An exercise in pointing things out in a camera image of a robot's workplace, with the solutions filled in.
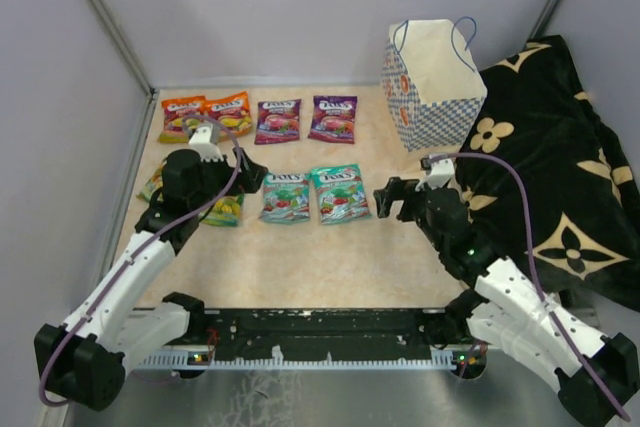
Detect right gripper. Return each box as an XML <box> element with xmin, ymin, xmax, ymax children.
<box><xmin>374</xmin><ymin>176</ymin><xmax>447</xmax><ymax>252</ymax></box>

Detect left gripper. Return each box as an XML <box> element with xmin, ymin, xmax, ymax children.
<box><xmin>189</xmin><ymin>147</ymin><xmax>267</xmax><ymax>212</ymax></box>

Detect green candy bag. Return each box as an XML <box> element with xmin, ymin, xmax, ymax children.
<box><xmin>199</xmin><ymin>194</ymin><xmax>245</xmax><ymax>227</ymax></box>
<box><xmin>136</xmin><ymin>159</ymin><xmax>166</xmax><ymax>203</ymax></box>

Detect mint candy bag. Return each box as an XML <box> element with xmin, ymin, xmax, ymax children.
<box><xmin>310</xmin><ymin>164</ymin><xmax>371</xmax><ymax>225</ymax></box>
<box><xmin>259</xmin><ymin>173</ymin><xmax>310</xmax><ymax>224</ymax></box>

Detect orange candy bag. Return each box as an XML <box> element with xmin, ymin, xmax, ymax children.
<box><xmin>158</xmin><ymin>95</ymin><xmax>206</xmax><ymax>144</ymax></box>
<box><xmin>203</xmin><ymin>91</ymin><xmax>253</xmax><ymax>137</ymax></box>

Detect purple candy bag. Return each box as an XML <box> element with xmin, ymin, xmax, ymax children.
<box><xmin>255</xmin><ymin>99</ymin><xmax>301</xmax><ymax>145</ymax></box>
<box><xmin>308</xmin><ymin>95</ymin><xmax>358</xmax><ymax>144</ymax></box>

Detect blue checkered paper bag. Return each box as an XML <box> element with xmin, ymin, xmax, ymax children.
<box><xmin>381</xmin><ymin>16</ymin><xmax>487</xmax><ymax>152</ymax></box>

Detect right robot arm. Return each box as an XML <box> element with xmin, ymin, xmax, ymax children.
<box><xmin>374</xmin><ymin>177</ymin><xmax>639</xmax><ymax>426</ymax></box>

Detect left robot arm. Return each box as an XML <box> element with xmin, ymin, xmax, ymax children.
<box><xmin>34</xmin><ymin>147</ymin><xmax>268</xmax><ymax>411</ymax></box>

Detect black floral blanket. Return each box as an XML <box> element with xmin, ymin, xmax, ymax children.
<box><xmin>456</xmin><ymin>35</ymin><xmax>639</xmax><ymax>310</ymax></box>

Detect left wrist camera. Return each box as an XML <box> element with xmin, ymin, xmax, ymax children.
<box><xmin>188</xmin><ymin>122</ymin><xmax>224</xmax><ymax>162</ymax></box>

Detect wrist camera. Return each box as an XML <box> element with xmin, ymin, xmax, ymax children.
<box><xmin>415</xmin><ymin>153</ymin><xmax>455</xmax><ymax>192</ymax></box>
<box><xmin>188</xmin><ymin>122</ymin><xmax>224</xmax><ymax>162</ymax></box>

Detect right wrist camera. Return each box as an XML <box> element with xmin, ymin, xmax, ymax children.
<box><xmin>415</xmin><ymin>153</ymin><xmax>455</xmax><ymax>192</ymax></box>

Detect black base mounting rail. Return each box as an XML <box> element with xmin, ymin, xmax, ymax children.
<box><xmin>140</xmin><ymin>308</ymin><xmax>487</xmax><ymax>379</ymax></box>

